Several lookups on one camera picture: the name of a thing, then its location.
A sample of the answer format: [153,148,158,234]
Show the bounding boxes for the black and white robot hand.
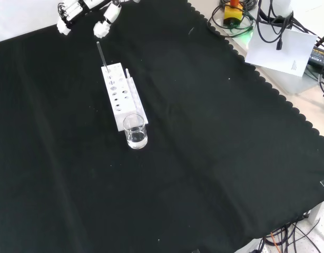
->
[56,0,141,38]

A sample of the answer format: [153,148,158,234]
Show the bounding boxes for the clear glass rod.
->
[96,41,110,74]

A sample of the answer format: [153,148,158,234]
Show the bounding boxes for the white test tube rack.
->
[100,62,149,132]

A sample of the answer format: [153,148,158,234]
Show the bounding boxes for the clear glass beaker with water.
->
[122,113,149,150]

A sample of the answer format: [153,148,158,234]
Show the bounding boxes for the yellow stop button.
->
[223,0,244,28]

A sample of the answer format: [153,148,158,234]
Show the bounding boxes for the black bench cloth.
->
[0,0,324,253]

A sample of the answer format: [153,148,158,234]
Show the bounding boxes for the white paper sheet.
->
[244,27,318,78]

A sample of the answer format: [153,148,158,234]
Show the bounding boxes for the pale base board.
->
[252,62,321,96]

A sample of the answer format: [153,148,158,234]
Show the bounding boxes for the black power supply brick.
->
[306,45,324,75]

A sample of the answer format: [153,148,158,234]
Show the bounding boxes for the green cable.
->
[228,12,255,35]

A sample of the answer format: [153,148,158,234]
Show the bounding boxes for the black cable with plug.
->
[256,0,297,51]

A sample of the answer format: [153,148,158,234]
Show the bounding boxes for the orange cable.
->
[269,231,282,247]

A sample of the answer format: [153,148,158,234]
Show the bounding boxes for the white bench frame bracket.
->
[306,197,324,236]

